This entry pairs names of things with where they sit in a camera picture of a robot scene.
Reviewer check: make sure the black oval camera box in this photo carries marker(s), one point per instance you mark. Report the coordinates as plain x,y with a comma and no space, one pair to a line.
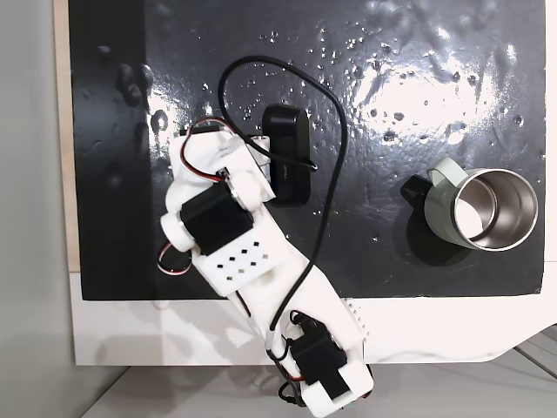
289,148

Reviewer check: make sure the black glossy table mat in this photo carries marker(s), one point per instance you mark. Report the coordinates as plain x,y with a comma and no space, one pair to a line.
243,78

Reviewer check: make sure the steel mug with green sleeve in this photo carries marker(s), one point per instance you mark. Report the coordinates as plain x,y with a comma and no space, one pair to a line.
478,209

